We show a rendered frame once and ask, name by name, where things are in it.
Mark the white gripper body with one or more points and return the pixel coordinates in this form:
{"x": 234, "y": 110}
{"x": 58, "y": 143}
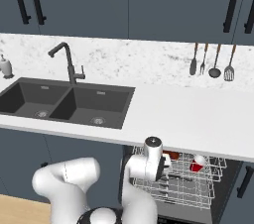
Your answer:
{"x": 166, "y": 161}

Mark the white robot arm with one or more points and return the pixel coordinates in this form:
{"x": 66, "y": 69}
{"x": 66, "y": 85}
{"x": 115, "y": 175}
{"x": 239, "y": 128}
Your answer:
{"x": 69, "y": 181}

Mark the brown bowl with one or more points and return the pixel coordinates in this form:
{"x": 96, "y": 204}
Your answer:
{"x": 172, "y": 154}

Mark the red cup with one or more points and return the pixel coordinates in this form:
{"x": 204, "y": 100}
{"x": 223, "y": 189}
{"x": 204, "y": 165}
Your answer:
{"x": 196, "y": 165}

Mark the dishwasher door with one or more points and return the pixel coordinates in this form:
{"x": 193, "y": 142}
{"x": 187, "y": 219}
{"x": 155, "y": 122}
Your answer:
{"x": 185, "y": 213}

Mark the dark blue base cupboard door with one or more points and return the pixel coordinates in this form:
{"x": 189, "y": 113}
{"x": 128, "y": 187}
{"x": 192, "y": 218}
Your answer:
{"x": 105, "y": 155}
{"x": 239, "y": 208}
{"x": 20, "y": 162}

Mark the dishwasher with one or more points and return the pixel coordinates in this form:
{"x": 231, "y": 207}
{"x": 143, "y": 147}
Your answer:
{"x": 228, "y": 181}

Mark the dark double sink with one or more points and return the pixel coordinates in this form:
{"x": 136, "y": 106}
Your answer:
{"x": 82, "y": 105}

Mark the dark hanging ladle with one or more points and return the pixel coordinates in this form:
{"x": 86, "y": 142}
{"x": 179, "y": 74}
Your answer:
{"x": 215, "y": 72}

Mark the hanging slotted spatula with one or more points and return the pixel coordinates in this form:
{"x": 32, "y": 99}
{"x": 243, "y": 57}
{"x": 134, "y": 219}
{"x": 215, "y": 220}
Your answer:
{"x": 229, "y": 72}

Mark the black tap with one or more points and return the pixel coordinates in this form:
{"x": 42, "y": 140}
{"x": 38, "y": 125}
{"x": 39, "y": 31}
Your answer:
{"x": 70, "y": 66}

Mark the white soap dispenser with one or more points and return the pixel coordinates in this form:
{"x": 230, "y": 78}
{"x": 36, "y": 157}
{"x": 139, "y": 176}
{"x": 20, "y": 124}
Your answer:
{"x": 5, "y": 67}

